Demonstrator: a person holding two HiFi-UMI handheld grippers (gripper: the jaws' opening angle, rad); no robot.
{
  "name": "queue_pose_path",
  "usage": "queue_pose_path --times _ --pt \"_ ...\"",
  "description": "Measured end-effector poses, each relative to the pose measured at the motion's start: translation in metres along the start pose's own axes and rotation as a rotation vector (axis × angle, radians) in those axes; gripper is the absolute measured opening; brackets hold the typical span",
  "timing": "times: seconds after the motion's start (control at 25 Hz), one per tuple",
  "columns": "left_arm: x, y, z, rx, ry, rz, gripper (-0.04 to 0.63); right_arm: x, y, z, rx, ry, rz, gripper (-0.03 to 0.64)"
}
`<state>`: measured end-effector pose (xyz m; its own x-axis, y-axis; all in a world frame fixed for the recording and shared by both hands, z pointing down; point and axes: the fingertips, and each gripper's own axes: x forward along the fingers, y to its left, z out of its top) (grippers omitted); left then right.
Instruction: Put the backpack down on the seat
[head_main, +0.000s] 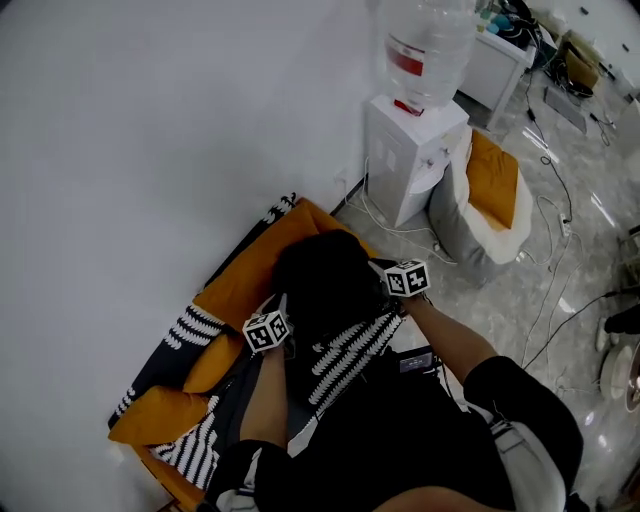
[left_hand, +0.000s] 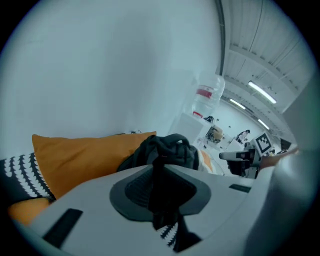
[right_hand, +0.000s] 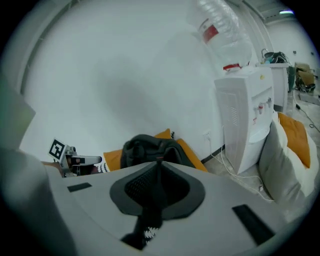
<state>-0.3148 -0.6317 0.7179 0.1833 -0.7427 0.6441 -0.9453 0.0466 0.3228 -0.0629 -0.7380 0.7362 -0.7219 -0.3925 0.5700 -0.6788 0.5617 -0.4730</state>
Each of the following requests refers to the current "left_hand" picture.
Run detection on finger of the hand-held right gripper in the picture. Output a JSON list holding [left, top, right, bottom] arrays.
[[219, 150, 247, 161]]

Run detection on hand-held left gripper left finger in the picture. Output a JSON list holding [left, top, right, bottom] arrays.
[[28, 164, 173, 256]]

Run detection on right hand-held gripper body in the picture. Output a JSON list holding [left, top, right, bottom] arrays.
[[242, 133, 273, 180]]

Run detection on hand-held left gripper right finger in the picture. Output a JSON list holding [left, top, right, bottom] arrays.
[[164, 164, 255, 245]]

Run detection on dark grey garment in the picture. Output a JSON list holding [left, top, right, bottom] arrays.
[[116, 133, 202, 252]]

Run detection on person's right forearm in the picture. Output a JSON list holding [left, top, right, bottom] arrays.
[[259, 147, 300, 171]]

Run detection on long ceiling light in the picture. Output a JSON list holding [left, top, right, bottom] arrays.
[[247, 80, 278, 104], [229, 98, 247, 110], [257, 118, 271, 130]]

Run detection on cardboard box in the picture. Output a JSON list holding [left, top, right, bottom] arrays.
[[206, 126, 225, 143]]

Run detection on white cabinet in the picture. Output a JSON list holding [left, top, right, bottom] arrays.
[[193, 118, 213, 146]]

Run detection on orange cushion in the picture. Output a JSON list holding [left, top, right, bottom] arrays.
[[7, 197, 52, 227], [31, 131, 157, 200]]

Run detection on black white patterned blanket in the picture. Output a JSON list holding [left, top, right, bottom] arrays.
[[159, 223, 180, 248]]

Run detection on black white patterned cushion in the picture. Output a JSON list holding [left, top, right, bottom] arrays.
[[0, 152, 56, 203]]

